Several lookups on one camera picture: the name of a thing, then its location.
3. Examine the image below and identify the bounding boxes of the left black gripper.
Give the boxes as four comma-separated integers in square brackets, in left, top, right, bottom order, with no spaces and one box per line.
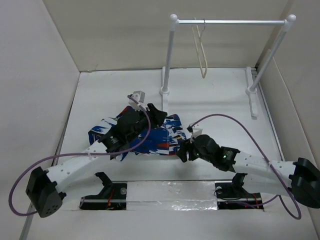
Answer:
[127,103,166,143]

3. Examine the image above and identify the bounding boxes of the blue white red patterned trousers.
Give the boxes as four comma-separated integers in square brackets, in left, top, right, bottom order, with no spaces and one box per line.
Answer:
[88,105,187,161]

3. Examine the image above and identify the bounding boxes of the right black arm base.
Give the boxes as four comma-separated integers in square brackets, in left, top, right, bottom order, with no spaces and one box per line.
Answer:
[213,173,264,210]

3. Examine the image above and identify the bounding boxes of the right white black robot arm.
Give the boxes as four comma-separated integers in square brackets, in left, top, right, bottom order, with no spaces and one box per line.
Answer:
[176,134,320,209]

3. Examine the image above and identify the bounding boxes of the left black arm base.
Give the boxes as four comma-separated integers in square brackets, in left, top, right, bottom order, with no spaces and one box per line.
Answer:
[79,172,128,211]

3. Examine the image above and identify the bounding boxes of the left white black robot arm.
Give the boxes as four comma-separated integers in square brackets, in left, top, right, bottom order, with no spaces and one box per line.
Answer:
[26,103,167,218]

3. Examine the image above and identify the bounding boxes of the cream plastic hanger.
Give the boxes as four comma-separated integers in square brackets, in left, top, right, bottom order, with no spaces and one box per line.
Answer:
[191,19,208,79]

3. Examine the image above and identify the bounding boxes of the white clothes rack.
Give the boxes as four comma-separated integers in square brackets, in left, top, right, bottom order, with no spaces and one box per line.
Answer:
[158,13,297,120]

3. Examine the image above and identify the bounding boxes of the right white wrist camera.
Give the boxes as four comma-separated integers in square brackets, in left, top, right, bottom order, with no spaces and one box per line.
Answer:
[187,124,203,142]

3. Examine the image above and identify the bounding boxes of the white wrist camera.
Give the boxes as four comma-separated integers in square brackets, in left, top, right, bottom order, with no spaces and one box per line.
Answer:
[128,90,146,111]
[187,124,203,142]

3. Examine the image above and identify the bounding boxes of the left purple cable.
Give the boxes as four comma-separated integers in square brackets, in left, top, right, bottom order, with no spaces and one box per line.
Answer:
[8,95,151,217]

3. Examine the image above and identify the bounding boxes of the purple cable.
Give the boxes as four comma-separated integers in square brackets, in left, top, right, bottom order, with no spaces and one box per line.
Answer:
[8,95,151,217]
[191,113,301,220]

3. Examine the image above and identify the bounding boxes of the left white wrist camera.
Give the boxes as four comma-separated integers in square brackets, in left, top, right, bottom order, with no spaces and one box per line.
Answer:
[128,90,146,111]

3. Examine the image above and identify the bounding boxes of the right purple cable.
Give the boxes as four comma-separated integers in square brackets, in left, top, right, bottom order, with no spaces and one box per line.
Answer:
[191,113,301,220]

